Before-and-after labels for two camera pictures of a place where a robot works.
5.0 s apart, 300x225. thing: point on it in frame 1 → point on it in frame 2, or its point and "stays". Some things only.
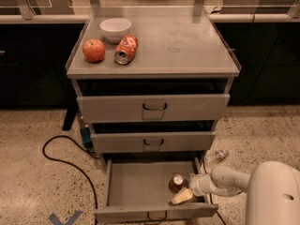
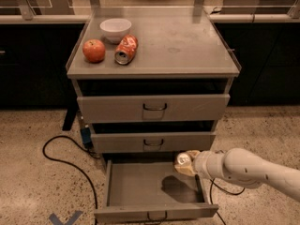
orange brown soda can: [177, 184] → [184, 158]
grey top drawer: [151, 108] stays
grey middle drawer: [127, 142] stays
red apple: [94, 50] stays
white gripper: [198, 183] → [203, 163]
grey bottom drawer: [136, 190] stays
